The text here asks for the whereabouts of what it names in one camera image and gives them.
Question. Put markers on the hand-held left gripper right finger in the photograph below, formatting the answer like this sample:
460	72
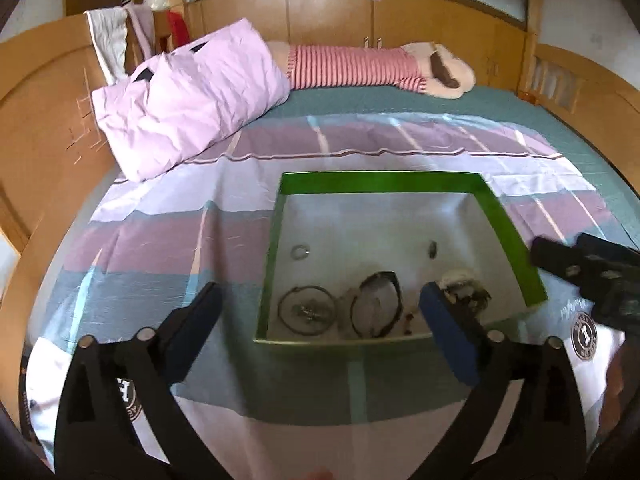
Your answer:
450	335

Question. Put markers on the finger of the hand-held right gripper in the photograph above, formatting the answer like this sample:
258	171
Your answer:
552	257

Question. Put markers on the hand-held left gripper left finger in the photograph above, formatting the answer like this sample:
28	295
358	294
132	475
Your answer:
200	330

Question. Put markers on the metal bangle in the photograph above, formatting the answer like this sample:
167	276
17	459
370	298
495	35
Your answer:
285	317

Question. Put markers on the silver charm trinket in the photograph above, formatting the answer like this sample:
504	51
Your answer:
307	312

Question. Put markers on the green cardboard box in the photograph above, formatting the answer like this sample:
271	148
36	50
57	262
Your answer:
380	225

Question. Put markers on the beige wristwatch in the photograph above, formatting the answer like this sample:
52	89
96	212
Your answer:
457	282

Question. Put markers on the black wristwatch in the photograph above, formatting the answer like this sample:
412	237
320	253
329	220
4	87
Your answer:
375	305

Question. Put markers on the pink pillow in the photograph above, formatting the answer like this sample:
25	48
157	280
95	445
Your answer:
190	100

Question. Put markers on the wooden headboard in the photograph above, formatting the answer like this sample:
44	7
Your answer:
40	135

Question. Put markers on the striped plush toy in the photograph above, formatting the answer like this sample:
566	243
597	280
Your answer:
360	67

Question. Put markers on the white hanging towel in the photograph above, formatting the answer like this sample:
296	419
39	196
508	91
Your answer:
107	42

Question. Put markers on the red cloth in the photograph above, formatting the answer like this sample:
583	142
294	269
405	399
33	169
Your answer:
178	27

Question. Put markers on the pink hanging cloth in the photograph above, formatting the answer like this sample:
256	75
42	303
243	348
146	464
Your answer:
142	25

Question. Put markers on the wooden slatted bed rail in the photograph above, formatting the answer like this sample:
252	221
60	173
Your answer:
565	80

